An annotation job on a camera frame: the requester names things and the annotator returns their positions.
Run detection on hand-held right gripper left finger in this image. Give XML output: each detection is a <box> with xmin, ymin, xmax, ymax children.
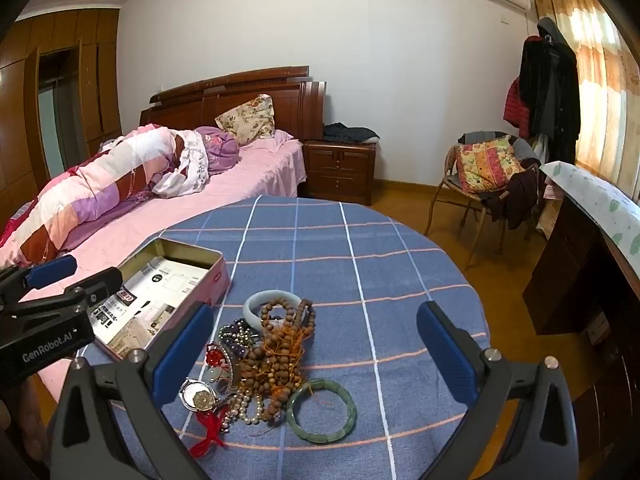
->
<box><xmin>50</xmin><ymin>302</ymin><xmax>216</xmax><ymax>480</ymax></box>

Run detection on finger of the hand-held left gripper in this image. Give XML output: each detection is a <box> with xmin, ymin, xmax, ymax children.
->
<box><xmin>0</xmin><ymin>254</ymin><xmax>79</xmax><ymax>311</ymax></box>
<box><xmin>20</xmin><ymin>266</ymin><xmax>124</xmax><ymax>317</ymax></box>

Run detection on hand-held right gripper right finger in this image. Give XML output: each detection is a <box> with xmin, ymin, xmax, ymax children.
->
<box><xmin>416</xmin><ymin>301</ymin><xmax>588</xmax><ymax>480</ymax></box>

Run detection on white jade bangle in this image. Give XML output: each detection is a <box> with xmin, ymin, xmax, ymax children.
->
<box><xmin>243</xmin><ymin>290</ymin><xmax>303</xmax><ymax>333</ymax></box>

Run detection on pink metal tin box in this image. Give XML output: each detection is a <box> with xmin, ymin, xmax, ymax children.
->
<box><xmin>87</xmin><ymin>238</ymin><xmax>232</xmax><ymax>361</ymax></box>

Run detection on wooden bead strand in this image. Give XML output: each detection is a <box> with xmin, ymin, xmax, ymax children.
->
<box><xmin>237</xmin><ymin>297</ymin><xmax>318</xmax><ymax>411</ymax></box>

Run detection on green jade bangle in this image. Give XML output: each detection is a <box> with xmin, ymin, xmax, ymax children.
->
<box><xmin>287</xmin><ymin>379</ymin><xmax>357</xmax><ymax>445</ymax></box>

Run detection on red knot silver pendant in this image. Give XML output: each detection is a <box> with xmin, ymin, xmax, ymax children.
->
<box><xmin>206</xmin><ymin>342</ymin><xmax>236</xmax><ymax>386</ymax></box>

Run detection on silver wristwatch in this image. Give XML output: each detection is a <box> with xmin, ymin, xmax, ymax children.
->
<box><xmin>180</xmin><ymin>377</ymin><xmax>236</xmax><ymax>411</ymax></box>

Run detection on printed paper leaflet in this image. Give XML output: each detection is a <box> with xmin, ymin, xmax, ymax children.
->
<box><xmin>95</xmin><ymin>255</ymin><xmax>211</xmax><ymax>353</ymax></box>

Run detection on red knot tassel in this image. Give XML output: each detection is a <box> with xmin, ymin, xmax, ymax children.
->
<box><xmin>189</xmin><ymin>407</ymin><xmax>231</xmax><ymax>459</ymax></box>

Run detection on pink patchwork quilt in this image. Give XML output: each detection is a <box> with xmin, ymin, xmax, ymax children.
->
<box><xmin>0</xmin><ymin>125</ymin><xmax>211</xmax><ymax>266</ymax></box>

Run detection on blue plaid tablecloth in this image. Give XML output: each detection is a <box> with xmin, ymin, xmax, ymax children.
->
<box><xmin>80</xmin><ymin>195</ymin><xmax>493</xmax><ymax>480</ymax></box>

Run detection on white floral cloth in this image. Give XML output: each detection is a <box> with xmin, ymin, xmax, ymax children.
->
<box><xmin>152</xmin><ymin>130</ymin><xmax>210</xmax><ymax>197</ymax></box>

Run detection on dark wooden desk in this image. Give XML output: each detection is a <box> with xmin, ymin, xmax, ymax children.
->
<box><xmin>522</xmin><ymin>170</ymin><xmax>640</xmax><ymax>480</ymax></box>

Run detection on wooden chair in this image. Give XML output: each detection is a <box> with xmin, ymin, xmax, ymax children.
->
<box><xmin>424</xmin><ymin>131</ymin><xmax>543</xmax><ymax>271</ymax></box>

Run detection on dark garment on chair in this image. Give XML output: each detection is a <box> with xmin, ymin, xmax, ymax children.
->
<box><xmin>482</xmin><ymin>167</ymin><xmax>541</xmax><ymax>231</ymax></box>

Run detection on purple blanket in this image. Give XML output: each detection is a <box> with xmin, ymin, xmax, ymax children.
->
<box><xmin>195</xmin><ymin>126</ymin><xmax>242</xmax><ymax>176</ymax></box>

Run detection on bed with pink sheet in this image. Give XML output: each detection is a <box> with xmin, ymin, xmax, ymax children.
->
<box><xmin>0</xmin><ymin>127</ymin><xmax>308</xmax><ymax>401</ymax></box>

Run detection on colourful patterned cushion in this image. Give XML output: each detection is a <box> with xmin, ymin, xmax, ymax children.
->
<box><xmin>454</xmin><ymin>136</ymin><xmax>525</xmax><ymax>193</ymax></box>

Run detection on wooden wardrobe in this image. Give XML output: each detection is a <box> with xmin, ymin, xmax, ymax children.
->
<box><xmin>0</xmin><ymin>7</ymin><xmax>123</xmax><ymax>221</ymax></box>

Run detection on wooden nightstand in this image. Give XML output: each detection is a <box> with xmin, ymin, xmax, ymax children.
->
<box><xmin>301</xmin><ymin>139</ymin><xmax>377</xmax><ymax>206</ymax></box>

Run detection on floral pillow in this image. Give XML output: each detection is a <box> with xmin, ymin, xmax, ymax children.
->
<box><xmin>215</xmin><ymin>93</ymin><xmax>276</xmax><ymax>146</ymax></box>

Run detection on dark folded clothes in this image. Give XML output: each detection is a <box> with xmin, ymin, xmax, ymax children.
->
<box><xmin>322</xmin><ymin>122</ymin><xmax>381</xmax><ymax>143</ymax></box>

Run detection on wooden headboard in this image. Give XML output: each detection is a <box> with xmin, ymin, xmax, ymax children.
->
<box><xmin>139</xmin><ymin>65</ymin><xmax>328</xmax><ymax>143</ymax></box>

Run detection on hanging black coat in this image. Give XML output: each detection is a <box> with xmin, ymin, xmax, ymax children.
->
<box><xmin>517</xmin><ymin>17</ymin><xmax>582</xmax><ymax>166</ymax></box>

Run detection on patterned orange curtain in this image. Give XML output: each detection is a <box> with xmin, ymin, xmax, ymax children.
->
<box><xmin>525</xmin><ymin>0</ymin><xmax>640</xmax><ymax>196</ymax></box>

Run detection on purple bead bracelet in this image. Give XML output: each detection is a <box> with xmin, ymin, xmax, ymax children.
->
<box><xmin>230</xmin><ymin>335</ymin><xmax>261</xmax><ymax>357</ymax></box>

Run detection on pearl necklace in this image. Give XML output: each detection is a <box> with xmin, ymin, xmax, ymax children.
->
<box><xmin>220</xmin><ymin>385</ymin><xmax>266</xmax><ymax>433</ymax></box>

